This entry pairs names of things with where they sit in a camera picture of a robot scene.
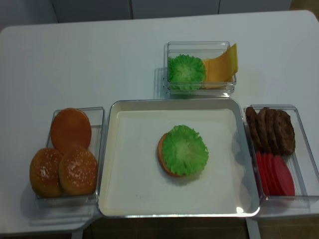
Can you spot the front red tomato slice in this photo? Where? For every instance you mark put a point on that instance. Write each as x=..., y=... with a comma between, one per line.
x=282, y=176

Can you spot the clear lettuce and cheese container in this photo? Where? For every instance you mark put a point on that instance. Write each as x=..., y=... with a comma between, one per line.
x=203, y=50

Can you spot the plain brown bun half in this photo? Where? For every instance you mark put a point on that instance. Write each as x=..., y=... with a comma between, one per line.
x=70, y=128

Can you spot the left sesame bun top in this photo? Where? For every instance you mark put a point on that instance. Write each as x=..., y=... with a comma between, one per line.
x=43, y=173

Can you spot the bottom bun half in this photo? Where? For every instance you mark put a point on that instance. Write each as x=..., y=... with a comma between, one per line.
x=161, y=157

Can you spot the green lettuce leaf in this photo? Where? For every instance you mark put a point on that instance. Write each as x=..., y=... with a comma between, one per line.
x=184, y=151

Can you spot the clear meat and tomato container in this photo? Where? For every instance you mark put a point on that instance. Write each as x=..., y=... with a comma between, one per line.
x=301, y=165

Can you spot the brown beef patty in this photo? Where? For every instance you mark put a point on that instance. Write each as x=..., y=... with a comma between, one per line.
x=271, y=136
x=251, y=119
x=261, y=117
x=285, y=134

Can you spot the rear brown beef patty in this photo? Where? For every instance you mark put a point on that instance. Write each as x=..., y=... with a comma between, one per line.
x=251, y=119

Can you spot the sesame bun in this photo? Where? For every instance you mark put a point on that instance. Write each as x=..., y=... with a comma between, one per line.
x=78, y=172
x=43, y=173

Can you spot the rear red tomato slice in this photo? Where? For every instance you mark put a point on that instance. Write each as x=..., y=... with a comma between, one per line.
x=261, y=173

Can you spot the lower yellow cheese slice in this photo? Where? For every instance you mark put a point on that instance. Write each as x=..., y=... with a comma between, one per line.
x=209, y=85

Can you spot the white paper tray liner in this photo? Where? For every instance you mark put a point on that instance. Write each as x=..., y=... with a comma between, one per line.
x=139, y=185

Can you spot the upper yellow cheese slice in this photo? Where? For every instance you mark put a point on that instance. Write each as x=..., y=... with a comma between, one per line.
x=223, y=67

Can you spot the yellow cheese slice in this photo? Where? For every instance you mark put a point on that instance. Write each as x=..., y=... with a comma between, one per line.
x=209, y=85
x=223, y=67

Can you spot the red tomato slice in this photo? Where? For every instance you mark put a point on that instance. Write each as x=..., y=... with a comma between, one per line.
x=273, y=187
x=265, y=170
x=261, y=173
x=282, y=176

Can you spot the white table leg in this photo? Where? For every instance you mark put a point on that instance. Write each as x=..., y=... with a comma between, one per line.
x=253, y=229

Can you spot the right sesame bun top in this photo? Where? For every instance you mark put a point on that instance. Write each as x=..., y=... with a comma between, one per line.
x=78, y=172

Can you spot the clear bun container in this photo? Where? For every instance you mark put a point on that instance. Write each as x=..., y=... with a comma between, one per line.
x=96, y=117

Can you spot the front brown beef patty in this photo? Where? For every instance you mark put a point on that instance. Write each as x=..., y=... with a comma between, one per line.
x=285, y=134

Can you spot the silver metal tray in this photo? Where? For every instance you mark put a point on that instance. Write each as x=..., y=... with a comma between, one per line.
x=175, y=105

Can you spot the green lettuce in container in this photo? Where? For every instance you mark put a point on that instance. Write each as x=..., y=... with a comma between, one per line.
x=185, y=73

